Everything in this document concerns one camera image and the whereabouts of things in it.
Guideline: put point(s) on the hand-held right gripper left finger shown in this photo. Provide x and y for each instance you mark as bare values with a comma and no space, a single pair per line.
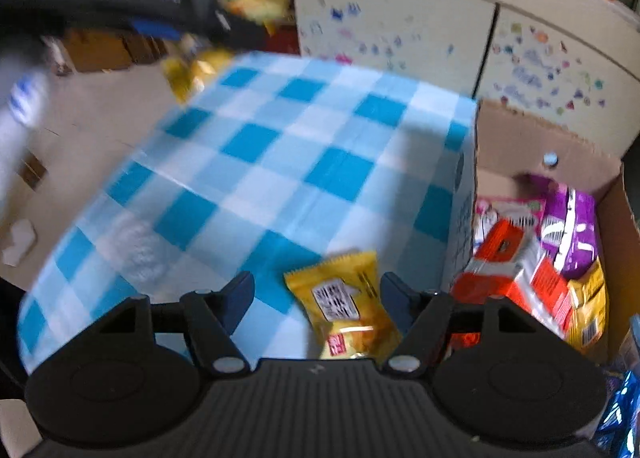
239,300

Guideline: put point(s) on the colourful cabinet door stickers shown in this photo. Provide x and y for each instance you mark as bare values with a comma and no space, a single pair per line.
525,63

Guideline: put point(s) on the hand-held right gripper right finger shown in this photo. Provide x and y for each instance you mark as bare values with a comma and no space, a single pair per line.
400,298

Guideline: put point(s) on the cardboard box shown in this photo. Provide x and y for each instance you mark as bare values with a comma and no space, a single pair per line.
525,158

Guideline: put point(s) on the blue checked tablecloth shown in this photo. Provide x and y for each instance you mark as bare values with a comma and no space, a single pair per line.
280,163

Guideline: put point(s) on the purple snack packet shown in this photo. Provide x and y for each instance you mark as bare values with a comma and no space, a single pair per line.
570,238

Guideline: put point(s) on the red-brown cardboard carton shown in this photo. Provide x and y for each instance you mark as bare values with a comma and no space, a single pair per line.
284,40

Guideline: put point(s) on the red snack packet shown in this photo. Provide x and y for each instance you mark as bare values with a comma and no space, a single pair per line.
545,283

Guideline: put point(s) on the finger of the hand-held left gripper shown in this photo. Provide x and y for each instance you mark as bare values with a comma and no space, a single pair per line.
235,33
155,29

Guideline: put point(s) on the white crumpled paper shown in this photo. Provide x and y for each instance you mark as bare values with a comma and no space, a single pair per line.
20,240

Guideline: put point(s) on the pink snack packet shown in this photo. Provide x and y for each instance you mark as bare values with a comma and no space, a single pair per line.
505,213

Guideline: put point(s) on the cream cabinet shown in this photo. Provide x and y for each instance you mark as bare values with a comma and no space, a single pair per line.
425,18

